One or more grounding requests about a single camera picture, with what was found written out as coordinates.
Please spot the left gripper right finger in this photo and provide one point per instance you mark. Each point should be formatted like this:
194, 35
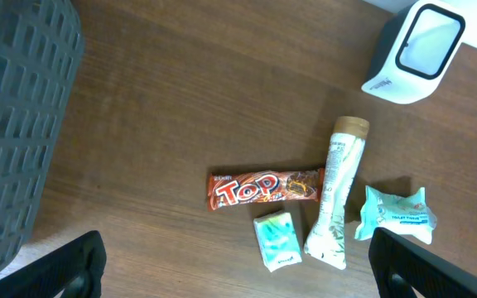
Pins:
403, 269

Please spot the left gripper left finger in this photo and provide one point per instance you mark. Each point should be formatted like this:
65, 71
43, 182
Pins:
74, 270

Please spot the mint green tissue roll pack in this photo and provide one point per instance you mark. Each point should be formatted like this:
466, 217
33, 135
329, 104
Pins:
401, 215

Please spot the white tube with brown cap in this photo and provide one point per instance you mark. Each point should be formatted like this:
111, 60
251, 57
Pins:
326, 240

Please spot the small green tissue packet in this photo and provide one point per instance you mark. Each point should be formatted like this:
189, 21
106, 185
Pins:
277, 240

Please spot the red Top chocolate bar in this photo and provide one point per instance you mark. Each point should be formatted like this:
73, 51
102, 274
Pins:
263, 187

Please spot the white barcode scanner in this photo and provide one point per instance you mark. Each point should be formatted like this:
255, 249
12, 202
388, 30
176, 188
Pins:
414, 50

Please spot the grey plastic mesh basket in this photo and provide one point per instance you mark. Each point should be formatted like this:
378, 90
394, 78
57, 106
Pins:
41, 46

